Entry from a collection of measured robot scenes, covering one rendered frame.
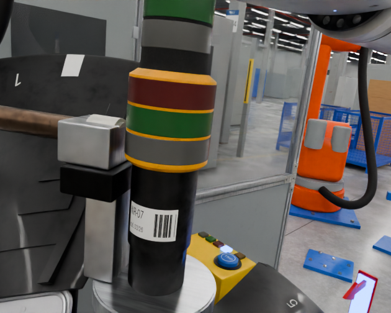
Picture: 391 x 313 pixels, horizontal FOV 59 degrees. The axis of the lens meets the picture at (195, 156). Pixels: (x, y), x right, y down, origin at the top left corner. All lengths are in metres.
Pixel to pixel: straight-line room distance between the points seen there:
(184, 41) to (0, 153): 0.21
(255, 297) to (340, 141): 3.55
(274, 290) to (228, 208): 0.95
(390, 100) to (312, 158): 4.36
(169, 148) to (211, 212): 1.17
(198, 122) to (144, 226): 0.06
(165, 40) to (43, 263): 0.17
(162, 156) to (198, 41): 0.05
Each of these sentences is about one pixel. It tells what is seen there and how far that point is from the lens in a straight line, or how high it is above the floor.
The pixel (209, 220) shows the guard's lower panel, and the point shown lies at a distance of 1.33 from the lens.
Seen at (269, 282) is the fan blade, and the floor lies 1.19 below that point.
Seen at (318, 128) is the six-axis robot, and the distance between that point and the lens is 3.86.
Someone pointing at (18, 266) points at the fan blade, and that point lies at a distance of 0.27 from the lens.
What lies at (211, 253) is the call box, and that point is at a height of 1.07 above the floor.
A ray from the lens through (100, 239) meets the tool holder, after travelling 0.20.
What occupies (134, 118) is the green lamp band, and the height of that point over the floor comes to 1.40.
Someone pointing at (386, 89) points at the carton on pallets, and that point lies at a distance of 8.17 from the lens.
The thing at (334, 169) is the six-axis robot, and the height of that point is 0.54.
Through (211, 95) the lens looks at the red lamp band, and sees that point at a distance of 0.17.
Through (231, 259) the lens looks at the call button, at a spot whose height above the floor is 1.08.
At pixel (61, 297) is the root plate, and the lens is 0.24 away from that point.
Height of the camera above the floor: 1.43
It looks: 14 degrees down
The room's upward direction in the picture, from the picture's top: 6 degrees clockwise
